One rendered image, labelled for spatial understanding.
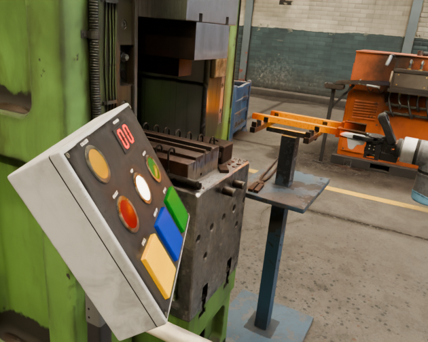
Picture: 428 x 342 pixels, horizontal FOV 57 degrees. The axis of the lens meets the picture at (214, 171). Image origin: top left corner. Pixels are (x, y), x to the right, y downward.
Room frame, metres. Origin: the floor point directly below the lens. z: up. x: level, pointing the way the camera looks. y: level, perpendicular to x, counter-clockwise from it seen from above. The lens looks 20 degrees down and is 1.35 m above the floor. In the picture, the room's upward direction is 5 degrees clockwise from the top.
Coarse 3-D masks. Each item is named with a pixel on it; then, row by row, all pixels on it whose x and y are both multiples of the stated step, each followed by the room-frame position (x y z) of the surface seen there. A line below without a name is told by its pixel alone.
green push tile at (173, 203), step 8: (168, 192) 0.72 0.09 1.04; (168, 200) 0.68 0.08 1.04; (176, 200) 0.72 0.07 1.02; (168, 208) 0.68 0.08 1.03; (176, 208) 0.70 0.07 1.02; (184, 208) 0.74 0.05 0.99; (176, 216) 0.68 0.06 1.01; (184, 216) 0.72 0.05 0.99; (176, 224) 0.68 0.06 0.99; (184, 224) 0.70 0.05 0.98
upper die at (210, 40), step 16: (144, 32) 1.14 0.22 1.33; (160, 32) 1.11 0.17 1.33; (176, 32) 1.09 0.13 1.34; (192, 32) 1.07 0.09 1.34; (208, 32) 1.13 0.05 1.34; (224, 32) 1.22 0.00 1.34; (144, 48) 1.14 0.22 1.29; (160, 48) 1.11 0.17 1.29; (176, 48) 1.09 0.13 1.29; (192, 48) 1.07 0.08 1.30; (208, 48) 1.13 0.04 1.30; (224, 48) 1.23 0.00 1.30
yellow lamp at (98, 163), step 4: (92, 152) 0.51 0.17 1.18; (96, 152) 0.53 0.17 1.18; (92, 156) 0.51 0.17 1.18; (96, 156) 0.52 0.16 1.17; (100, 156) 0.53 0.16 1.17; (92, 160) 0.50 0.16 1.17; (96, 160) 0.51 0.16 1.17; (100, 160) 0.52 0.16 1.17; (104, 160) 0.53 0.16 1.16; (92, 164) 0.50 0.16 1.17; (96, 164) 0.50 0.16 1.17; (100, 164) 0.51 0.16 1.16; (104, 164) 0.52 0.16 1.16; (96, 168) 0.50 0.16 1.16; (100, 168) 0.51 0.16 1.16; (104, 168) 0.52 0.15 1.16; (96, 172) 0.49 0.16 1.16; (100, 172) 0.50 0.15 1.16; (104, 172) 0.51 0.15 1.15; (104, 176) 0.51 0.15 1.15
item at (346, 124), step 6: (270, 114) 1.71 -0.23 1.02; (282, 114) 1.68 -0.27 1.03; (288, 114) 1.67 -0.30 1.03; (294, 114) 1.68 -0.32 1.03; (300, 120) 1.65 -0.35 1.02; (306, 120) 1.63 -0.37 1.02; (312, 120) 1.62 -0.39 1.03; (318, 120) 1.61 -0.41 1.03; (324, 120) 1.60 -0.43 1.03; (330, 120) 1.61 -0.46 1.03; (336, 126) 1.58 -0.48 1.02; (342, 126) 1.56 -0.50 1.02; (348, 126) 1.56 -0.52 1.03; (354, 126) 1.55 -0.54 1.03; (360, 126) 1.54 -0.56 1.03
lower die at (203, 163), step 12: (156, 132) 1.34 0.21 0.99; (156, 144) 1.21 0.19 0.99; (168, 144) 1.21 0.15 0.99; (180, 144) 1.20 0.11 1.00; (204, 144) 1.25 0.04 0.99; (180, 156) 1.13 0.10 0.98; (192, 156) 1.11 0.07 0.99; (204, 156) 1.16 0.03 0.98; (216, 156) 1.23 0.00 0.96; (180, 168) 1.08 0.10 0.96; (192, 168) 1.09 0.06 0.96; (204, 168) 1.16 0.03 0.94
